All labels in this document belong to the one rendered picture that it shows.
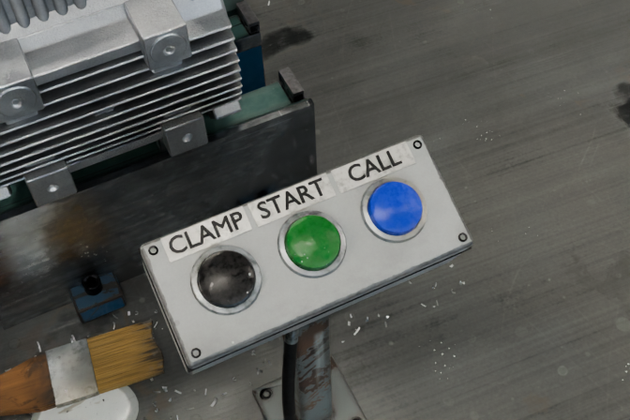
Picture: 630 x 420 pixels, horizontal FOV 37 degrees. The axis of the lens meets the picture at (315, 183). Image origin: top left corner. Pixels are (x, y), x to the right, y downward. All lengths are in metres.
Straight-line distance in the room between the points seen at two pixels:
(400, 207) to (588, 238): 0.36
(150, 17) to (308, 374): 0.26
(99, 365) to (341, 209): 0.33
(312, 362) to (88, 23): 0.27
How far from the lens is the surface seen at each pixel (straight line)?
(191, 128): 0.68
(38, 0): 0.62
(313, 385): 0.68
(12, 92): 0.60
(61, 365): 0.79
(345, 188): 0.52
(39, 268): 0.77
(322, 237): 0.50
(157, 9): 0.62
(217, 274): 0.49
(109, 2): 0.64
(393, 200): 0.51
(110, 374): 0.78
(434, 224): 0.52
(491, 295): 0.80
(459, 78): 0.95
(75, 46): 0.63
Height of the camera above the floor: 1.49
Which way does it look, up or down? 53 degrees down
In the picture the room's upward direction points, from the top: 3 degrees counter-clockwise
